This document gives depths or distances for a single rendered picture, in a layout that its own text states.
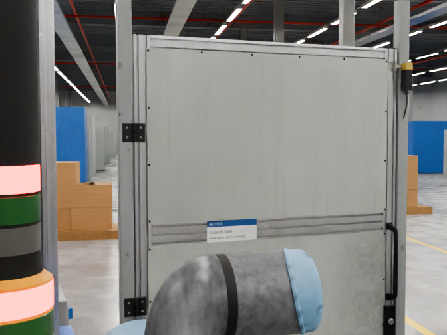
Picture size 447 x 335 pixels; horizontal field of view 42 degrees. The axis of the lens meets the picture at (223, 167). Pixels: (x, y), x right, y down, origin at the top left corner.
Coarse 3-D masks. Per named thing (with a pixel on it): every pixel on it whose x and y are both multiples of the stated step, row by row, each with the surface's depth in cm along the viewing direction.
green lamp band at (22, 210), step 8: (0, 200) 24; (8, 200) 24; (16, 200) 24; (24, 200) 25; (32, 200) 25; (40, 200) 26; (0, 208) 24; (8, 208) 24; (16, 208) 24; (24, 208) 25; (32, 208) 25; (40, 208) 26; (0, 216) 24; (8, 216) 24; (16, 216) 24; (24, 216) 25; (32, 216) 25; (40, 216) 26; (0, 224) 24; (8, 224) 24; (16, 224) 24
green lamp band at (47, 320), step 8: (48, 312) 26; (32, 320) 25; (40, 320) 25; (48, 320) 25; (0, 328) 24; (8, 328) 24; (16, 328) 24; (24, 328) 24; (32, 328) 25; (40, 328) 25; (48, 328) 25
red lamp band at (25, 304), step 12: (36, 288) 25; (48, 288) 25; (0, 300) 24; (12, 300) 24; (24, 300) 24; (36, 300) 25; (48, 300) 25; (0, 312) 24; (12, 312) 24; (24, 312) 24; (36, 312) 25
